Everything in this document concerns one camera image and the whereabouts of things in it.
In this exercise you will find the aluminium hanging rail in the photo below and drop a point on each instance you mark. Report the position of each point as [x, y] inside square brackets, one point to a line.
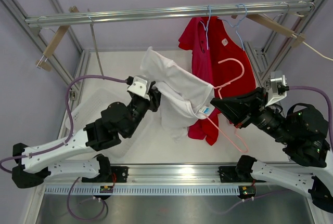
[77, 18]

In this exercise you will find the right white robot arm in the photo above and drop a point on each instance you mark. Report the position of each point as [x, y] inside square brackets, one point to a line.
[303, 134]

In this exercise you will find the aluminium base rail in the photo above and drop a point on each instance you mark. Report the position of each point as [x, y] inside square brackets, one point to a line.
[145, 174]

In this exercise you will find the light blue wire hanger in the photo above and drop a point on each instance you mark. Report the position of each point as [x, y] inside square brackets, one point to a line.
[236, 26]
[208, 26]

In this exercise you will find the aluminium frame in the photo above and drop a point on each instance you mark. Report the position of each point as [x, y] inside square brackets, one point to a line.
[39, 26]

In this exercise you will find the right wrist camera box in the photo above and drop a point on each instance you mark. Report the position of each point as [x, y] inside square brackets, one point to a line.
[276, 88]

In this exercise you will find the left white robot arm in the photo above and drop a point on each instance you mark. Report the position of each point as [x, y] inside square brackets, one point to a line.
[79, 154]

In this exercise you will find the wooden hanger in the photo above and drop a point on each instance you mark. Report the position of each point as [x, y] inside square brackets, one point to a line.
[278, 28]
[58, 35]

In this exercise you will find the red t shirt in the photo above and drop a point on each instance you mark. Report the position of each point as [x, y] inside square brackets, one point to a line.
[221, 48]

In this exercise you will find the white plastic laundry basket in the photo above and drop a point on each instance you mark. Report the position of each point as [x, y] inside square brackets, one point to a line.
[90, 110]

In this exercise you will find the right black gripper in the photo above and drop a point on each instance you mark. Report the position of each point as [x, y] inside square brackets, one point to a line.
[237, 109]

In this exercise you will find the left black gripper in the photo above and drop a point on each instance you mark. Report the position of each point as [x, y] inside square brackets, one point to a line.
[153, 100]

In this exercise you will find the right wooden hanger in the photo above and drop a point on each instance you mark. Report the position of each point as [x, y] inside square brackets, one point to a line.
[278, 28]

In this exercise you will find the white slotted cable duct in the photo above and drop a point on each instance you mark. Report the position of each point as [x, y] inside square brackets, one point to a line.
[143, 190]

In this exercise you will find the pink wire hanger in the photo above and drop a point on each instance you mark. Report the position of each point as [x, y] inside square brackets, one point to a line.
[219, 88]

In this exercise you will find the magenta polo shirt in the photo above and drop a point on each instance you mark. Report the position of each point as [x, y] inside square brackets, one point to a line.
[195, 39]

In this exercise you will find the left wooden hanger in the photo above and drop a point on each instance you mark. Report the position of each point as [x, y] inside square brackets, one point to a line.
[58, 35]

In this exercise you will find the white t shirt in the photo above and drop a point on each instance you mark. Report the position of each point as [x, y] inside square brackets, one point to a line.
[185, 98]

